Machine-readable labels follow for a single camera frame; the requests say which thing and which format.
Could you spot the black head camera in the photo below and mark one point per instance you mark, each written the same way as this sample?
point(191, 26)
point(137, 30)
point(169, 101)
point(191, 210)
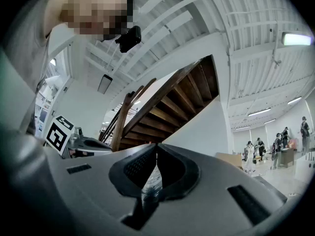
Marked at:
point(129, 38)

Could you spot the lit box ceiling lamp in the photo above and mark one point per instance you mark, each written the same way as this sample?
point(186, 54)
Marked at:
point(296, 38)

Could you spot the person's grey shirt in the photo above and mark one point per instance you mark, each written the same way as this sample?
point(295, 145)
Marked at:
point(27, 45)

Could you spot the dark wooden staircase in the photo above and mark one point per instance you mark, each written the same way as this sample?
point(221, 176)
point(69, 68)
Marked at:
point(172, 102)

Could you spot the person's head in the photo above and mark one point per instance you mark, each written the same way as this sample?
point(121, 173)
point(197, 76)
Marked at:
point(93, 8)

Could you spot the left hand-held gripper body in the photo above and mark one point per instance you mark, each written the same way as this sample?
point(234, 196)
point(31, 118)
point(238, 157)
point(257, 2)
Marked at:
point(57, 136)

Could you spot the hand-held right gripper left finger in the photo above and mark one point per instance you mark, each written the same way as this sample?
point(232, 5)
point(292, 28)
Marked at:
point(137, 166)

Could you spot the white tube ceiling light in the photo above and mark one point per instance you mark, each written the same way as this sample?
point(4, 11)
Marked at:
point(294, 100)
point(242, 127)
point(269, 121)
point(259, 112)

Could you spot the black ceiling lamp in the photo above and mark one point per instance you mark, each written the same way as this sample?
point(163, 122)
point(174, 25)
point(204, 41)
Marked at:
point(105, 83)

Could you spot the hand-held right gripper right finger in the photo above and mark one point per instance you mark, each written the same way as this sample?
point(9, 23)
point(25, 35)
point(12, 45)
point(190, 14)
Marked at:
point(177, 171)

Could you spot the white board with holes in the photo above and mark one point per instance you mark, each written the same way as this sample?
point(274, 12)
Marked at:
point(304, 162)

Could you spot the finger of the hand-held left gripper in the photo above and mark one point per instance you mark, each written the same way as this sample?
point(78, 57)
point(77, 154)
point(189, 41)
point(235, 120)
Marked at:
point(98, 146)

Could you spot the brown wooden desk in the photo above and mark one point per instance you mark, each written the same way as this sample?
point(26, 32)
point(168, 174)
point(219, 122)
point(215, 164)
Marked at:
point(287, 156)

